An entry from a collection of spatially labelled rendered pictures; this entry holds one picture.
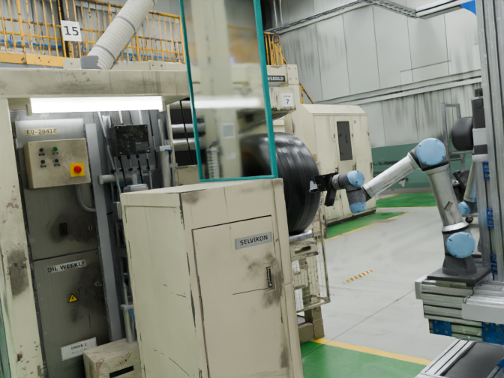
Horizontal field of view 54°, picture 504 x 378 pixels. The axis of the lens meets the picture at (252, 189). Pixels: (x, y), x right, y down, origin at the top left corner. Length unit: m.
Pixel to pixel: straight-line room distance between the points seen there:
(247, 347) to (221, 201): 0.49
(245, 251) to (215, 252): 0.11
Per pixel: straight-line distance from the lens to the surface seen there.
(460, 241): 2.29
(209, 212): 1.55
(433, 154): 2.25
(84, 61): 2.63
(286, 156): 2.52
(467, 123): 7.96
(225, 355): 1.65
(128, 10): 2.76
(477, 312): 2.35
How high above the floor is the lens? 1.33
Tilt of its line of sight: 3 degrees down
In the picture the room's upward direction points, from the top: 6 degrees counter-clockwise
